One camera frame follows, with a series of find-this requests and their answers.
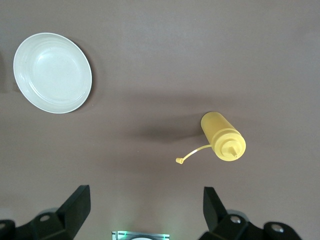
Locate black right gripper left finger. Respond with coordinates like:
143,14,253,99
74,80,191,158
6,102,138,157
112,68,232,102
0,184,91,240

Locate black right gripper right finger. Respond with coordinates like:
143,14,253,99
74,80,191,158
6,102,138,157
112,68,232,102
197,186,301,240

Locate yellow squeeze bottle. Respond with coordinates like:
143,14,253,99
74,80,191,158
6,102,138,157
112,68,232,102
175,111,247,165

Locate beige round plate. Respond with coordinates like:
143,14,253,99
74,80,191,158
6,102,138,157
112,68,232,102
12,31,93,115

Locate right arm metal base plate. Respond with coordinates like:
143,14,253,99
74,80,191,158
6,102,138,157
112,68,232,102
111,230,171,240

